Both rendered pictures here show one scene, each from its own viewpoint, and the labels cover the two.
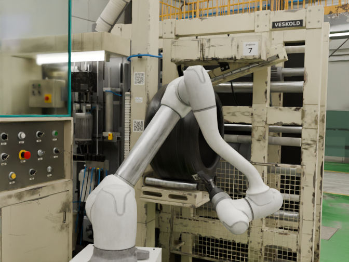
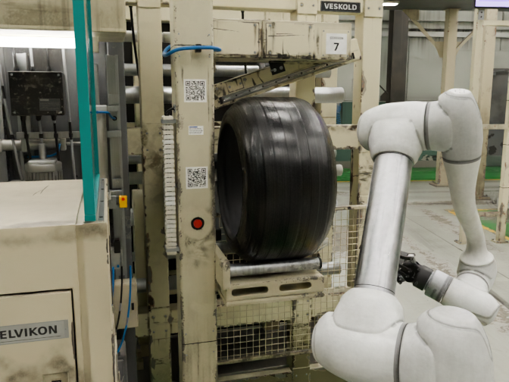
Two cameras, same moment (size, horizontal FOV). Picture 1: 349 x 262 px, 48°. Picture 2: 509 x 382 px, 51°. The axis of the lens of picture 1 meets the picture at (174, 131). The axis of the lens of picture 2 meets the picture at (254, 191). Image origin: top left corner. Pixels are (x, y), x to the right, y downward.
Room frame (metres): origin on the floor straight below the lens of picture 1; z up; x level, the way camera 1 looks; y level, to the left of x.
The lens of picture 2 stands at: (0.91, 1.25, 1.49)
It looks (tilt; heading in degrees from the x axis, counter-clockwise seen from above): 10 degrees down; 319
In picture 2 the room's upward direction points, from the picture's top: straight up
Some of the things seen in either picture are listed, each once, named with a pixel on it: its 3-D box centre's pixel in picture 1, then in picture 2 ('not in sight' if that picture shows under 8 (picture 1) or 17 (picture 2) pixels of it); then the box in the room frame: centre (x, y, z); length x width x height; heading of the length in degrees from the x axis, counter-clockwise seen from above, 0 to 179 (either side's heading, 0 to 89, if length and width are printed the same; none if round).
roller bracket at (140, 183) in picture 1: (155, 177); (215, 259); (2.42, 0.12, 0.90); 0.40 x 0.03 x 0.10; 154
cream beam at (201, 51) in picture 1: (219, 51); (271, 42); (2.56, -0.29, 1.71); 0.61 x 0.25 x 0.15; 64
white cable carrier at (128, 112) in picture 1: (129, 130); (170, 186); (2.45, 0.28, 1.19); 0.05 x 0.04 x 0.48; 154
